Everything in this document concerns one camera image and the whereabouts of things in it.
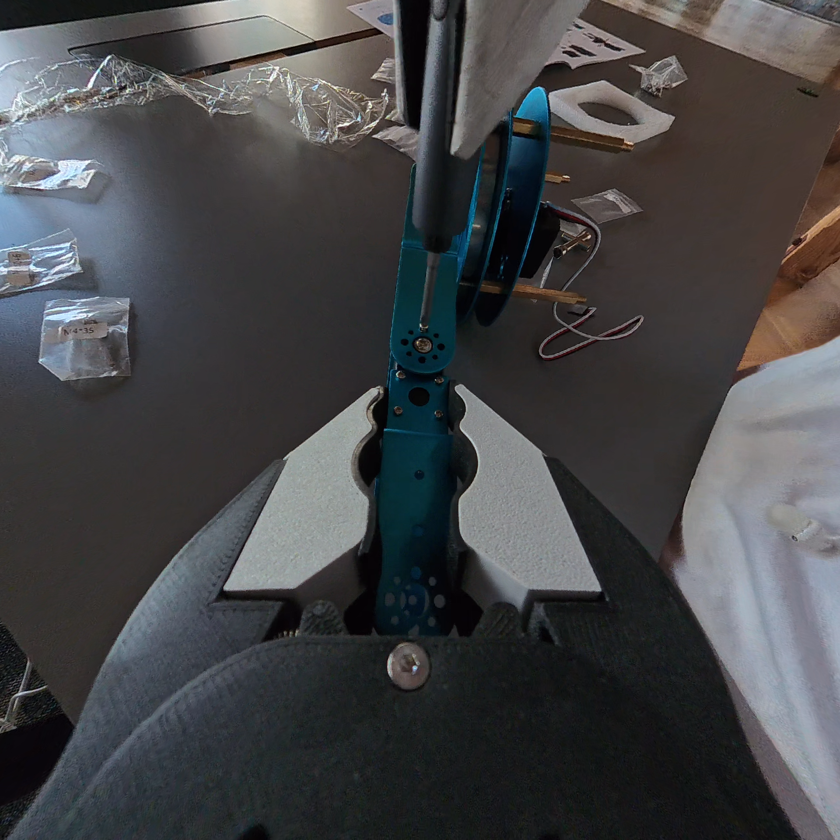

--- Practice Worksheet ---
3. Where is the white cloth sleeve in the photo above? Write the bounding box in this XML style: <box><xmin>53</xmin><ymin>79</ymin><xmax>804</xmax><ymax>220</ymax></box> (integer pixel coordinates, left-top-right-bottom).
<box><xmin>659</xmin><ymin>338</ymin><xmax>840</xmax><ymax>840</ymax></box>

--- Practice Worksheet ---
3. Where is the crumpled clear plastic wrap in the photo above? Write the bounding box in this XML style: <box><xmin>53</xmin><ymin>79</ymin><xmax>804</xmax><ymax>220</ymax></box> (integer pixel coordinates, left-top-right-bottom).
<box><xmin>0</xmin><ymin>54</ymin><xmax>389</xmax><ymax>153</ymax></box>

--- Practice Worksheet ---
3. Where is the blue toy robot arm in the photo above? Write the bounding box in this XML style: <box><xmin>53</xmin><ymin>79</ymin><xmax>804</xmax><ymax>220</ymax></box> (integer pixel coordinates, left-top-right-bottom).
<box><xmin>374</xmin><ymin>85</ymin><xmax>635</xmax><ymax>637</ymax></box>

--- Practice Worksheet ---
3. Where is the printed instruction sheet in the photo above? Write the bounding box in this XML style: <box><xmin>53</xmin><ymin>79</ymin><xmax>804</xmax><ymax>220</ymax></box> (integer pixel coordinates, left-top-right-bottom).
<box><xmin>346</xmin><ymin>0</ymin><xmax>647</xmax><ymax>68</ymax></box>

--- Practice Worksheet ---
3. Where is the dark cloth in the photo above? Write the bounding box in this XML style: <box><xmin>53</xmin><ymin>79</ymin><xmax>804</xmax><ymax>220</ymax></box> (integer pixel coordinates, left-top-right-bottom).
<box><xmin>0</xmin><ymin>620</ymin><xmax>74</xmax><ymax>840</ymax></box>

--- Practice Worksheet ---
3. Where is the dark grey desk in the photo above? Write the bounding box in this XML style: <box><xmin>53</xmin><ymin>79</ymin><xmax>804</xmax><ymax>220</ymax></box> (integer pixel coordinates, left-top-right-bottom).
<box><xmin>0</xmin><ymin>0</ymin><xmax>824</xmax><ymax>723</ymax></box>

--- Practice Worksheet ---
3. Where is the thin white cable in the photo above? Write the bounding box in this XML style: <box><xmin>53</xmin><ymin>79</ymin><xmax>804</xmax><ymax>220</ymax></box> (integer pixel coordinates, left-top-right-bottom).
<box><xmin>0</xmin><ymin>656</ymin><xmax>51</xmax><ymax>733</ymax></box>

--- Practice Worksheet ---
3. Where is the labelled small plastic bag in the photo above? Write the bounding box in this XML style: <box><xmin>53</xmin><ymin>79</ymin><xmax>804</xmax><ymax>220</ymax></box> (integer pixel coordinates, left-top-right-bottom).
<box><xmin>38</xmin><ymin>297</ymin><xmax>132</xmax><ymax>382</ymax></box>

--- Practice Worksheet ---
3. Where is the metal socket wrench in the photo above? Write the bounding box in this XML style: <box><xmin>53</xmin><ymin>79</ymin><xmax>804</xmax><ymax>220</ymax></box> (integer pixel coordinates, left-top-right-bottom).
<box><xmin>556</xmin><ymin>228</ymin><xmax>599</xmax><ymax>265</ymax></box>

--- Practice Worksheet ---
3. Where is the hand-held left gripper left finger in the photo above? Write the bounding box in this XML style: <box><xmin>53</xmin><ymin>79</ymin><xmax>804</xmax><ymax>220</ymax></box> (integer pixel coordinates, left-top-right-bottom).
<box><xmin>220</xmin><ymin>386</ymin><xmax>387</xmax><ymax>601</ymax></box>

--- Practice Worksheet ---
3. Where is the grey screwdriver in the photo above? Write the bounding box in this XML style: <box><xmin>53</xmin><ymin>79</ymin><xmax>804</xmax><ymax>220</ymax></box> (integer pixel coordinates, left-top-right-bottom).
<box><xmin>408</xmin><ymin>0</ymin><xmax>468</xmax><ymax>331</ymax></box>

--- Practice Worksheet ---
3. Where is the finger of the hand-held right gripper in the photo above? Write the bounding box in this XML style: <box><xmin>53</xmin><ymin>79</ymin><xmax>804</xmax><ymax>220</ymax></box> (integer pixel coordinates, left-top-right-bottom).
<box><xmin>394</xmin><ymin>0</ymin><xmax>435</xmax><ymax>130</ymax></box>
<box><xmin>449</xmin><ymin>0</ymin><xmax>592</xmax><ymax>160</ymax></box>

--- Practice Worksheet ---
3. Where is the desk cable cover flap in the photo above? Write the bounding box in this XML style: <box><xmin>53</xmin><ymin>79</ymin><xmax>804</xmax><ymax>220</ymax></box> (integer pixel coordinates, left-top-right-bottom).
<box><xmin>68</xmin><ymin>16</ymin><xmax>324</xmax><ymax>74</ymax></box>

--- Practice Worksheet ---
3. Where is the wooden frame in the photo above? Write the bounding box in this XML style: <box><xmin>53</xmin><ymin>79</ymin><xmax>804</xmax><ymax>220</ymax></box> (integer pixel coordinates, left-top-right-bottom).
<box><xmin>780</xmin><ymin>203</ymin><xmax>840</xmax><ymax>284</ymax></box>

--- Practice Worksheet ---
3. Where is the white foam frame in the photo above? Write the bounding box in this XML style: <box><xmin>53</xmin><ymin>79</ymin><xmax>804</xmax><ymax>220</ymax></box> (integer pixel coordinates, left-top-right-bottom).
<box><xmin>548</xmin><ymin>80</ymin><xmax>677</xmax><ymax>142</ymax></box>

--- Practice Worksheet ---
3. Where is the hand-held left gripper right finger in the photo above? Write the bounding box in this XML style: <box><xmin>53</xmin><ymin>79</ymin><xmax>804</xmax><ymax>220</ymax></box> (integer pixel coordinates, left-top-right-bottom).
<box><xmin>451</xmin><ymin>384</ymin><xmax>606</xmax><ymax>605</ymax></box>

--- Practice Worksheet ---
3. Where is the red white servo cable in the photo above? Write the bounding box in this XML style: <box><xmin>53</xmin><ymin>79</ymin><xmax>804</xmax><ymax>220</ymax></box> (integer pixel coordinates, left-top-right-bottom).
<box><xmin>538</xmin><ymin>226</ymin><xmax>646</xmax><ymax>361</ymax></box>

